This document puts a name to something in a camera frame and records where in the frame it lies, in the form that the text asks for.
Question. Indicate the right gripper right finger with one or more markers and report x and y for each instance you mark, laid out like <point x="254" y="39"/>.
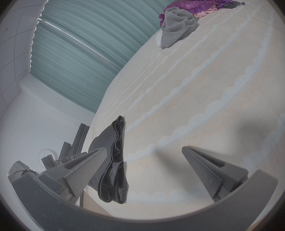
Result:
<point x="202" y="171"/>

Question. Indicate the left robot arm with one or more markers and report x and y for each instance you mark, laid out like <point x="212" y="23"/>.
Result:
<point x="48" y="161"/>

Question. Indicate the bed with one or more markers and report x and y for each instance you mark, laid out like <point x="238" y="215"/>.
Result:
<point x="193" y="92"/>

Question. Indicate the small black garment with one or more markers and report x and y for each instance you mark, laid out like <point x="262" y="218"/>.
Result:
<point x="232" y="5"/>

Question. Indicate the black chest of drawers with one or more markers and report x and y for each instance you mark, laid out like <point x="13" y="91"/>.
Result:
<point x="81" y="136"/>

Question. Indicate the black T-shirt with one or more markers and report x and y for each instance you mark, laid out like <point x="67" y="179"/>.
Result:
<point x="113" y="172"/>

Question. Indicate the grey garment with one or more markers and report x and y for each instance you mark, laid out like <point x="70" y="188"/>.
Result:
<point x="176" y="25"/>

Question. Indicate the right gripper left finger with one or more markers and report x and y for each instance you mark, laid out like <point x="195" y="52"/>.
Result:
<point x="82" y="171"/>

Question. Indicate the purple satin garment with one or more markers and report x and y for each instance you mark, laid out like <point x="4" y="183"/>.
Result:
<point x="193" y="3"/>

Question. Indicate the blue-green curtain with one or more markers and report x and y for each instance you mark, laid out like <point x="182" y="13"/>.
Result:
<point x="68" y="68"/>
<point x="108" y="18"/>

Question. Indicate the pink garment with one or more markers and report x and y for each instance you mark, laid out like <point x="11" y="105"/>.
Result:
<point x="201" y="14"/>

